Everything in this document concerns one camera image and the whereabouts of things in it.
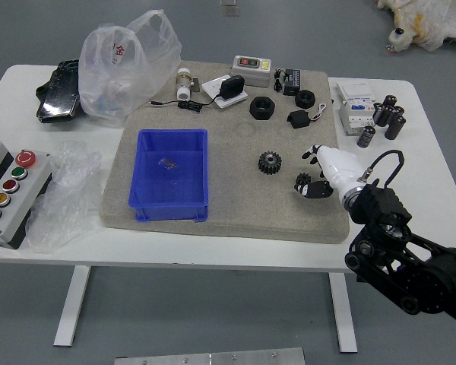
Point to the white table leg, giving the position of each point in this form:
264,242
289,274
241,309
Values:
70,304
344,315

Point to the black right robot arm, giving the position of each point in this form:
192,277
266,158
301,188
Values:
380,205

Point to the cream plastic-wrapped bundle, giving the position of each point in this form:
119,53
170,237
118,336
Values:
437,23

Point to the big black gear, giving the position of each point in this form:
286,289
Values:
270,162

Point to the small clear floor bracket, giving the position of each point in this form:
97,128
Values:
230,7

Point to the cream round toy black knob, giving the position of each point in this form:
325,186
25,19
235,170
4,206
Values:
399,39

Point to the small clear plastic bag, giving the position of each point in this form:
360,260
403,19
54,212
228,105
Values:
167,163

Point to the blue plastic box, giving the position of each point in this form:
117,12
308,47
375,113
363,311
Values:
175,190

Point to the crumpled clear plastic wrap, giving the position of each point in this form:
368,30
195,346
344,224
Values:
64,190

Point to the grey push-button control box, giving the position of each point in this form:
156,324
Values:
23,205

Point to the translucent plastic bag red print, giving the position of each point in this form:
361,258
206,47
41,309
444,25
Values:
129,68

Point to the small black hex nut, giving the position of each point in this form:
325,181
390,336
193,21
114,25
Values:
299,102

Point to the grey-brown mat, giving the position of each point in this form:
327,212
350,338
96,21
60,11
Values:
243,197

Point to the black plastic tray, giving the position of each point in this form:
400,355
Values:
59,99

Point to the big black hex nut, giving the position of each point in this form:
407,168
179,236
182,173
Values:
254,112

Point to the white and brass valve fitting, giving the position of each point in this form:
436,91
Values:
183,81

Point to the white circuit breaker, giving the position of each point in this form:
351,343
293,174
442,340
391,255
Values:
353,114

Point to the grey switch box red green buttons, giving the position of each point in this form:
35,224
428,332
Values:
251,74

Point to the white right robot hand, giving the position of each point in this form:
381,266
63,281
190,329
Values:
340,167

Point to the small black gear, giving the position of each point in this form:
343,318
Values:
302,178

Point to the white wall socket plate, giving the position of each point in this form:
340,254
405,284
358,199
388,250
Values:
211,87

